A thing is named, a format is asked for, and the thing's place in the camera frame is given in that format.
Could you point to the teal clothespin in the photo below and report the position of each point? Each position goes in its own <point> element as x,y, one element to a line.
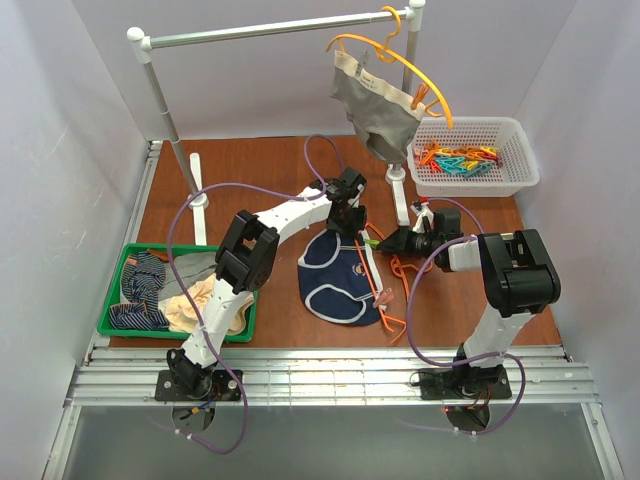
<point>452,165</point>

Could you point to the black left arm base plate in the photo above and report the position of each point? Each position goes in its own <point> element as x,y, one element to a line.
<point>216,385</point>

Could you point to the grey hanging underwear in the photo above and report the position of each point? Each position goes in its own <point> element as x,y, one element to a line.
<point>384,118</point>

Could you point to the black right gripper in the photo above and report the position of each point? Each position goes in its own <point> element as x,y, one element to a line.
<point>400,240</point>

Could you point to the white clothes rack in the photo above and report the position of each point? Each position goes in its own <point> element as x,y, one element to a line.
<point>143,44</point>

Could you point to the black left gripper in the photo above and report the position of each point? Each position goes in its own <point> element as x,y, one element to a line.
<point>347,220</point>

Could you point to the orange plastic hanger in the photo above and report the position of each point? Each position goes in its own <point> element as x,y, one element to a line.
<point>388,272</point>

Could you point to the yellow plastic hanger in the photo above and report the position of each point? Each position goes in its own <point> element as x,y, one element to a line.
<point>418,85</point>

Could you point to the striped blue underwear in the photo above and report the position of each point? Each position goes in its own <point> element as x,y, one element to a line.
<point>141,279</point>

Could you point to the navy blue underwear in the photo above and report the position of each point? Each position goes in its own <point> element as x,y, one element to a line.
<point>339,280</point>

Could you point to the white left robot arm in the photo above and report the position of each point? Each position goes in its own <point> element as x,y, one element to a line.
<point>244,262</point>

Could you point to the grey underwear in tray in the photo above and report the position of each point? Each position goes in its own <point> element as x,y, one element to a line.
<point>191,268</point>

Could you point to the green plastic tray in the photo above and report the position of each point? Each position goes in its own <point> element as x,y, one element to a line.
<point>113,296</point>

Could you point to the white plastic basket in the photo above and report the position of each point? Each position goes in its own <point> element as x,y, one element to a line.
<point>501,160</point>

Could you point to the beige underwear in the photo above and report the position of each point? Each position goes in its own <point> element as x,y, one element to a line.
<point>182,318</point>

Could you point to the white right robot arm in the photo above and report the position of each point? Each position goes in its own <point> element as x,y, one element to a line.
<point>519,280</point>

